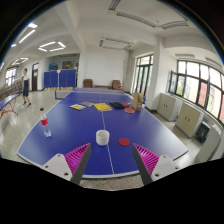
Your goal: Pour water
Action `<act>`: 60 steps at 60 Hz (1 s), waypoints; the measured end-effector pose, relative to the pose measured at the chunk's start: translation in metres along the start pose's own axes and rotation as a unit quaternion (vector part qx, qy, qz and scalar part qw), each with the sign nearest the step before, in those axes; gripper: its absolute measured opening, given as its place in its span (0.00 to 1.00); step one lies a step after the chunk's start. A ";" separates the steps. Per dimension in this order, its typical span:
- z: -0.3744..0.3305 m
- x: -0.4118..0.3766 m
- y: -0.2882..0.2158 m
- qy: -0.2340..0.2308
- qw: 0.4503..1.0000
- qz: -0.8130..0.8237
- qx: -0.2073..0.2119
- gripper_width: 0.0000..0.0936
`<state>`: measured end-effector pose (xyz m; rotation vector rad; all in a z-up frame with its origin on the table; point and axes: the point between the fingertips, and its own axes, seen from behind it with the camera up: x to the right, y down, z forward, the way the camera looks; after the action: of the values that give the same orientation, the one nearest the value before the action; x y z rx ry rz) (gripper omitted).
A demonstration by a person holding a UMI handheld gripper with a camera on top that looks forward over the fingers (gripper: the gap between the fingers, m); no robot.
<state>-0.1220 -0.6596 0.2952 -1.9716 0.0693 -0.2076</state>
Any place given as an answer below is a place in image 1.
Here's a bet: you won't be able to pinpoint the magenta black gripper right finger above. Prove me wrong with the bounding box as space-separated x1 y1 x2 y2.
132 144 180 185

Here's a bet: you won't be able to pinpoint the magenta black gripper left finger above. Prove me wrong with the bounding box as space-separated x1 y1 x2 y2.
42 143 91 185

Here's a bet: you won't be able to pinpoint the red round coaster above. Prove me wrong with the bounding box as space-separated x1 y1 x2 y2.
118 138 130 146

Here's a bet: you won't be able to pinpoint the clear bottle red label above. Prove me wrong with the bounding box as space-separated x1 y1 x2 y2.
40 107 51 137

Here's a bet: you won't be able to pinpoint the colourful small book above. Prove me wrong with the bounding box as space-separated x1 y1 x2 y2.
70 104 86 111

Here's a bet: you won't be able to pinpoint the blue ping pong table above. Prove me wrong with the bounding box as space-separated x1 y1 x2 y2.
17 88 188 178

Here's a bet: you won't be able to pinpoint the beige cabinet near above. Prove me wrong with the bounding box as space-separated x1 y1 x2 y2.
176 103 204 138

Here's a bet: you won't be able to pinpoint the beige cabinet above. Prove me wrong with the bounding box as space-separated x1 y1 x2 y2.
176 103 204 138
157 93 182 121

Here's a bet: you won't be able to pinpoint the red ping pong paddle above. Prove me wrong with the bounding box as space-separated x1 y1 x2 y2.
124 108 135 114

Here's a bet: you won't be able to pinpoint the black bin by window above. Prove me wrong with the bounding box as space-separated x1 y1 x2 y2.
196 122 210 143

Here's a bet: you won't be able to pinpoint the beige cabinet far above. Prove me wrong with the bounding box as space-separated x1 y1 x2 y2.
157 93 182 121

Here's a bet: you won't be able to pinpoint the grey flat booklet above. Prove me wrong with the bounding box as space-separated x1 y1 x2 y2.
80 101 94 107

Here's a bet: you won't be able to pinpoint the yellow book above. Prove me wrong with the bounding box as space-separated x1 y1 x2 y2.
95 103 112 112

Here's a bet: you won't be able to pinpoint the brown cardboard box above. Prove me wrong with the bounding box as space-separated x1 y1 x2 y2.
132 92 143 111

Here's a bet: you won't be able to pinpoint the black pouch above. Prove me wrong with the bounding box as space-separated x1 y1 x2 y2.
110 102 124 109

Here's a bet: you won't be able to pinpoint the brown armchair left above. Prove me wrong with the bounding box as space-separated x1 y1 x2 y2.
83 79 93 88

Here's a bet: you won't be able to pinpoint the brown armchair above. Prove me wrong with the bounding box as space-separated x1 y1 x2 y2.
83 79 93 88
112 80 123 90

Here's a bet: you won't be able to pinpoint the blue partition boards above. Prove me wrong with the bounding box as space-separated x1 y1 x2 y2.
44 69 76 88

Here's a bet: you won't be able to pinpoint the blue side table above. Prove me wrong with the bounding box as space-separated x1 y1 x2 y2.
0 94 20 120

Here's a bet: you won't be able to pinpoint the brown armchair right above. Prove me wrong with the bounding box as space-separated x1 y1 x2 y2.
112 80 123 90

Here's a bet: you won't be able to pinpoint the person in dark dress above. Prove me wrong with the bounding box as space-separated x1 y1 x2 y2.
21 68 31 107

